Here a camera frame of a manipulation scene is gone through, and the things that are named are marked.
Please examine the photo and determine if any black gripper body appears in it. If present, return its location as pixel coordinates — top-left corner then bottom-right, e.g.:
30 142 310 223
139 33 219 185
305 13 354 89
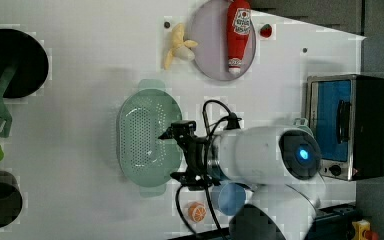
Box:
159 120 220 191

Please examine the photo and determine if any green plastic strainer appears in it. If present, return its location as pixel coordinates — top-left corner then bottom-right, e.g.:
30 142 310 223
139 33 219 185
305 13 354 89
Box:
116 79 182 198

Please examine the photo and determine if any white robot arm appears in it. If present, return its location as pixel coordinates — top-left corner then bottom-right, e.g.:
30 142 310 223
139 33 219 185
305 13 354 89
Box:
159 120 325 240

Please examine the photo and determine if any blue bowl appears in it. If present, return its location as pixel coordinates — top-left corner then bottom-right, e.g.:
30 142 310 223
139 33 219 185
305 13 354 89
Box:
210 182 246 216

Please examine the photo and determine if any teal green plate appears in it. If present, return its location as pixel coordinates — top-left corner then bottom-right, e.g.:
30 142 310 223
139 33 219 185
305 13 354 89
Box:
293 118 313 135

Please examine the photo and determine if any peeled banana toy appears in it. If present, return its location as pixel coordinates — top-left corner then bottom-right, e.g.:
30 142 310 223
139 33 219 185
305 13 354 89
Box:
163 23 198 70

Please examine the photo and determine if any purple round plate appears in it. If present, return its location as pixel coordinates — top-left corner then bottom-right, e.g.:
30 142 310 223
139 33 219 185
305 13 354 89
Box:
189 0 256 81

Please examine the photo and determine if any small red tomato toy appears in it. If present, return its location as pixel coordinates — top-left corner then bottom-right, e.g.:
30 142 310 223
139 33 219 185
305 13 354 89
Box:
259 24 273 38

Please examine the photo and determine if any red ketchup bottle toy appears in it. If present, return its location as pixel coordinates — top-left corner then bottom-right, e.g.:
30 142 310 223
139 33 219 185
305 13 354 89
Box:
226 0 251 75

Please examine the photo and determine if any yellow emergency stop box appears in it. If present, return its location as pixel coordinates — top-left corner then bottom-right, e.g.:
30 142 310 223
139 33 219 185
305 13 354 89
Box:
352 220 379 240

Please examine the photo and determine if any black pot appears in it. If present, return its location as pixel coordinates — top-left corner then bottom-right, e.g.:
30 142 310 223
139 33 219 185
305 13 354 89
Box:
0 29 50 99

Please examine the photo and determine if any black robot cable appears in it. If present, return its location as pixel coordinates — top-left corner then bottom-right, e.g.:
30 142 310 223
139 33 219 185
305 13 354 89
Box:
174 99 242 240

